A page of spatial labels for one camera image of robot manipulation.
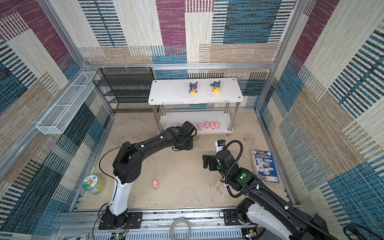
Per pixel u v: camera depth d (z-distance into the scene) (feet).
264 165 2.91
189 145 2.79
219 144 2.25
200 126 3.30
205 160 2.26
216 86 2.55
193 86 2.50
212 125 3.30
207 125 3.32
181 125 3.33
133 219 2.40
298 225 1.35
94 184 2.54
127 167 1.77
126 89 3.55
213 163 2.28
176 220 2.45
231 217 2.40
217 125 3.30
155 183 2.73
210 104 4.04
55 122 2.30
